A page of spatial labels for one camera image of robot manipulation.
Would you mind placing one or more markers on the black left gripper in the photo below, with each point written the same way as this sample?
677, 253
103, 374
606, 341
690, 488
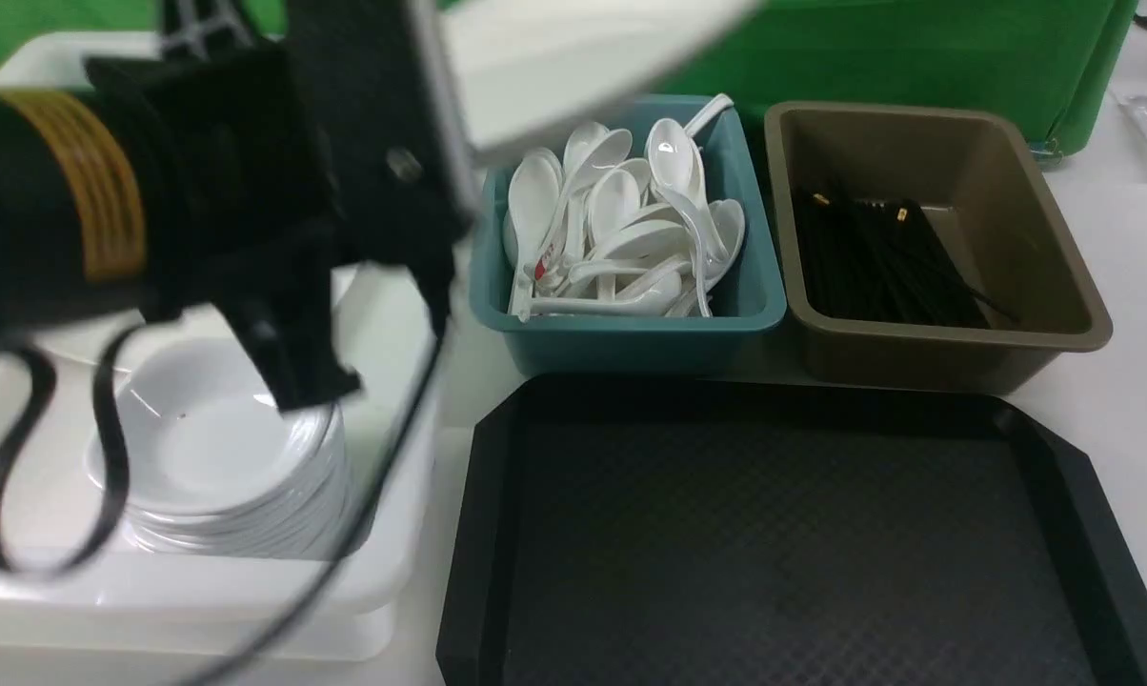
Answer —
272, 162

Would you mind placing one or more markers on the large white square plate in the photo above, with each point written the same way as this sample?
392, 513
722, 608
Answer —
527, 72

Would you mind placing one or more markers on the white ceramic soup spoon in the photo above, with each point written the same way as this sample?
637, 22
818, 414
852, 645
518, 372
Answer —
591, 152

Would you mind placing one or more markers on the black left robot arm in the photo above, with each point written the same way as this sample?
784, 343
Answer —
73, 210

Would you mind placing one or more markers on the pile of white spoons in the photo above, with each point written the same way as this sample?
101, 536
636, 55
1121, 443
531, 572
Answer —
647, 241

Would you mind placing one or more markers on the stack of white bowls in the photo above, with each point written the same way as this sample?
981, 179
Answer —
217, 470

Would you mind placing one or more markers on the teal plastic bin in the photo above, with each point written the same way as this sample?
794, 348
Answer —
747, 302

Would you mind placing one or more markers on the large white plastic tub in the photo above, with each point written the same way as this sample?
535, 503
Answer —
131, 600

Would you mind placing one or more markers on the black serving tray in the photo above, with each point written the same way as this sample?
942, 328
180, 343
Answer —
648, 530

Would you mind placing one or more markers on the pile of black chopsticks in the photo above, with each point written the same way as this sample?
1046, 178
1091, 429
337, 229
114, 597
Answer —
881, 261

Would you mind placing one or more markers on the brown plastic bin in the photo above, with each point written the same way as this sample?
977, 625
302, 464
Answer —
988, 201

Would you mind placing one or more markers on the green backdrop cloth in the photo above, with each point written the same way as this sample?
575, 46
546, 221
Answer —
1041, 64

